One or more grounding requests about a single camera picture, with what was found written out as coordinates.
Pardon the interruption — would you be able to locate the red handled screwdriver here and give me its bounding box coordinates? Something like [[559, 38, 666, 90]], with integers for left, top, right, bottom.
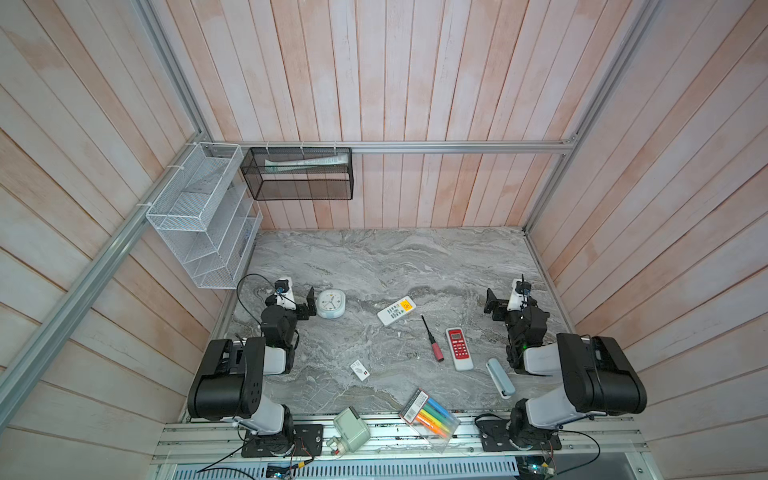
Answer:
[[421, 316, 444, 362]]

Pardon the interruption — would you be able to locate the white remote with yellow sticker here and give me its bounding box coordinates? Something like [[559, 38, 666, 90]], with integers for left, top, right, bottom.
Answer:
[[377, 296, 416, 326]]

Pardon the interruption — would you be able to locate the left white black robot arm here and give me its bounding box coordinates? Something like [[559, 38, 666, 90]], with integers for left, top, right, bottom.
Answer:
[[187, 279, 317, 455]]

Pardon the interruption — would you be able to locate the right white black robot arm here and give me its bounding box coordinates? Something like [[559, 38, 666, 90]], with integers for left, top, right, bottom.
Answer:
[[484, 279, 648, 449]]

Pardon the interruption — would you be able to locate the red white remote control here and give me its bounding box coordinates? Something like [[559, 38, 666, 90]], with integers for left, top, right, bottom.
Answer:
[[446, 327, 474, 371]]

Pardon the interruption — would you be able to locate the white round alarm clock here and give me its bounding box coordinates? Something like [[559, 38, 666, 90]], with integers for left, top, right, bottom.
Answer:
[[316, 289, 346, 319]]

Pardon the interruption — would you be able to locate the small white card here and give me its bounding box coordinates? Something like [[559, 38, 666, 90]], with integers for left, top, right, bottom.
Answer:
[[350, 360, 370, 381]]

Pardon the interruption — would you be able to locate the clear box of markers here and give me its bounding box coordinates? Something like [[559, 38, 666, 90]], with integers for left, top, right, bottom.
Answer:
[[399, 388, 460, 453]]

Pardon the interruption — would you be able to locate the pale green square device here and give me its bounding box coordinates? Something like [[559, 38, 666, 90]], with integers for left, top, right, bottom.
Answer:
[[327, 407, 371, 455]]

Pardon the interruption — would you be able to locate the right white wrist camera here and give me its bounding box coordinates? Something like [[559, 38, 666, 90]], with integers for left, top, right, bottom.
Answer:
[[507, 276, 531, 311]]

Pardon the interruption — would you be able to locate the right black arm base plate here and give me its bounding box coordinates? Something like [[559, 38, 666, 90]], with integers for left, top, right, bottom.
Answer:
[[474, 416, 562, 453]]

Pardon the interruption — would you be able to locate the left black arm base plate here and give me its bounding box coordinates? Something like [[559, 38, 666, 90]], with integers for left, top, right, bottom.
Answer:
[[241, 424, 324, 458]]

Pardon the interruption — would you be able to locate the black wire mesh basket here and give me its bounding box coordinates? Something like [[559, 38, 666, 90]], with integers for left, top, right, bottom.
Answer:
[[240, 146, 355, 202]]

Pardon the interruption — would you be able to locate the white wire mesh shelf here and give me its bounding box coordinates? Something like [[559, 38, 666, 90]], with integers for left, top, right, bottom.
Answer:
[[147, 142, 263, 290]]

